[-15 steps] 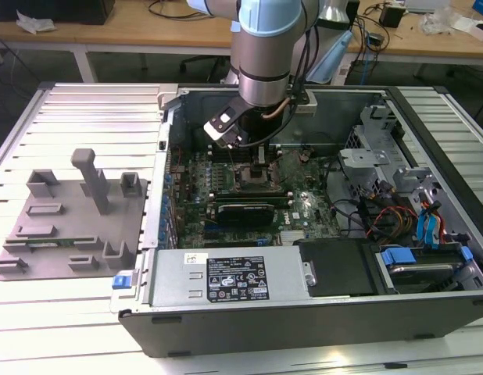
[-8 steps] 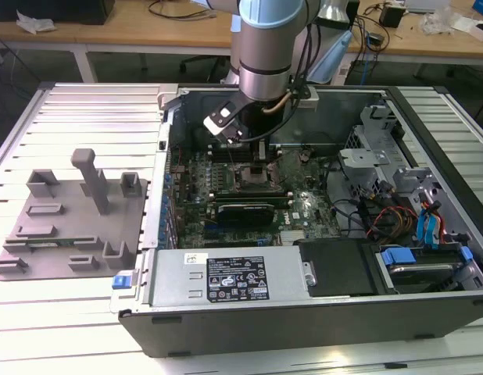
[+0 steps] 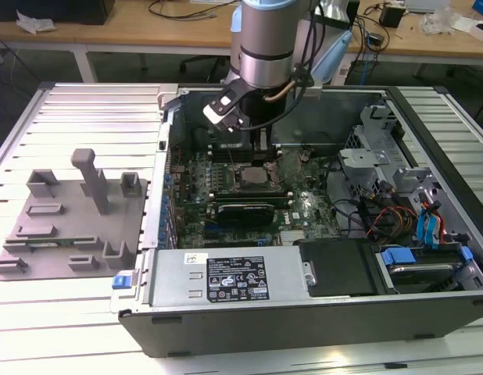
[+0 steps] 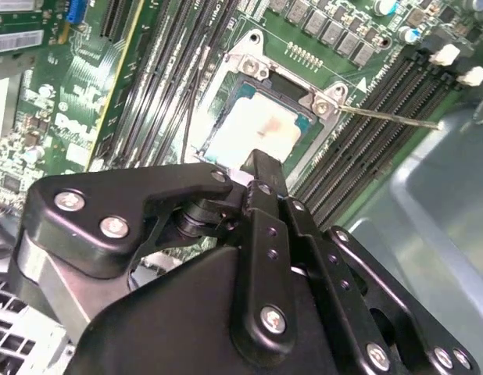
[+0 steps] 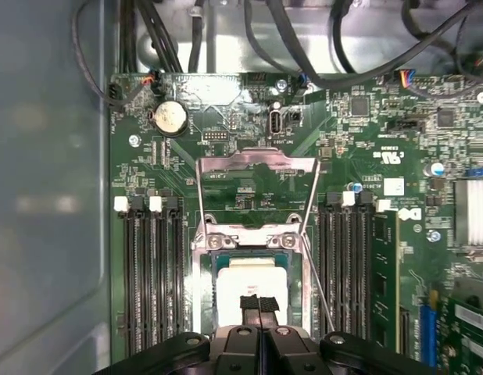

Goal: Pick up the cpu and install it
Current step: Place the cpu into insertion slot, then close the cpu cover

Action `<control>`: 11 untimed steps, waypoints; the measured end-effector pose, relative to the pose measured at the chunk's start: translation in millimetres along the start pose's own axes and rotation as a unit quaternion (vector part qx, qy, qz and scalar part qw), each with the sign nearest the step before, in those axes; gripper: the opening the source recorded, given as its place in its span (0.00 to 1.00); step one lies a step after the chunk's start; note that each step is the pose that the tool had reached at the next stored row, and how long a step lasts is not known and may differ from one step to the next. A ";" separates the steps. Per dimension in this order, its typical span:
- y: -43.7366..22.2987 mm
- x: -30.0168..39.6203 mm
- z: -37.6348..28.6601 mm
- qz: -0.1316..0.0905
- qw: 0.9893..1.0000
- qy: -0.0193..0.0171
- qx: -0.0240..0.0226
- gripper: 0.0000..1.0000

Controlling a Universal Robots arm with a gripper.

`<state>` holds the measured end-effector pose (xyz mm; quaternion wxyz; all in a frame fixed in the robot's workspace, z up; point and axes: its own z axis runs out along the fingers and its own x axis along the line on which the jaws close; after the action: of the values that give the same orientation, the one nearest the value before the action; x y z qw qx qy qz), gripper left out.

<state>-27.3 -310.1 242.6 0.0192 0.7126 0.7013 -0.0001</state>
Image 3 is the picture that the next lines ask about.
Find black graphics card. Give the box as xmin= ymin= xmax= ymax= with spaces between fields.
xmin=206 ymin=202 xmax=276 ymax=227

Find flat white box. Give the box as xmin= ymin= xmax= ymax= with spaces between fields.
xmin=404 ymin=0 xmax=453 ymax=13

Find hard disk in blue carrier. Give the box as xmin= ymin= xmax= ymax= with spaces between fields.
xmin=377 ymin=245 xmax=475 ymax=294

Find black plastic fan shroud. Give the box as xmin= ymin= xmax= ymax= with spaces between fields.
xmin=294 ymin=237 xmax=379 ymax=298

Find large black box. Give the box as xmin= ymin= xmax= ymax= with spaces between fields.
xmin=0 ymin=0 xmax=116 ymax=25

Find blue flat data wire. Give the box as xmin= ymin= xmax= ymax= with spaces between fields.
xmin=416 ymin=201 xmax=444 ymax=251

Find green motherboard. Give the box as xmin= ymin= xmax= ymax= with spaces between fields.
xmin=169 ymin=146 xmax=342 ymax=249

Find silver metal drive cage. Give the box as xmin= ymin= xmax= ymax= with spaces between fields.
xmin=337 ymin=101 xmax=442 ymax=204

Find black round cylinder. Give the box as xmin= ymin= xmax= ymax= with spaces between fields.
xmin=191 ymin=127 xmax=211 ymax=152

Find silver power supply with label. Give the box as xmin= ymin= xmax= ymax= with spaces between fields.
xmin=149 ymin=245 xmax=311 ymax=308

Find wooden desk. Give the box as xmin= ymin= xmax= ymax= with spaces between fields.
xmin=0 ymin=0 xmax=483 ymax=83

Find clear plastic bags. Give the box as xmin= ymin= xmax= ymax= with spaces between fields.
xmin=417 ymin=6 xmax=477 ymax=37

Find grey parts rack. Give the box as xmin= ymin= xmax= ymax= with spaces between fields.
xmin=0 ymin=147 xmax=152 ymax=282

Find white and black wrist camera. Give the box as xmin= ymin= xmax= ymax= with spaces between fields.
xmin=202 ymin=80 xmax=250 ymax=134

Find black camera cable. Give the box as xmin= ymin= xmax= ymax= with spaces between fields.
xmin=241 ymin=0 xmax=317 ymax=130

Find small black speaker box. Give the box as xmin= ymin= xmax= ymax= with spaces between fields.
xmin=378 ymin=3 xmax=406 ymax=29

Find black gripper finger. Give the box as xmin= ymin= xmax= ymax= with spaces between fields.
xmin=251 ymin=128 xmax=275 ymax=164

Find red yellow black wire bundle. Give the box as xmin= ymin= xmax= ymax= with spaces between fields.
xmin=366 ymin=206 xmax=418 ymax=239

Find crumpled white paper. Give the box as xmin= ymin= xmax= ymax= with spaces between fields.
xmin=15 ymin=9 xmax=58 ymax=34

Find CPU socket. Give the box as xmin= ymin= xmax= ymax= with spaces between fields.
xmin=232 ymin=162 xmax=277 ymax=193

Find black open PC case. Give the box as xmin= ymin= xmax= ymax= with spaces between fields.
xmin=118 ymin=84 xmax=483 ymax=359

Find black RAM slot bank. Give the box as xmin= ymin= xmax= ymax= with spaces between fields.
xmin=208 ymin=189 xmax=295 ymax=205
xmin=208 ymin=142 xmax=284 ymax=163

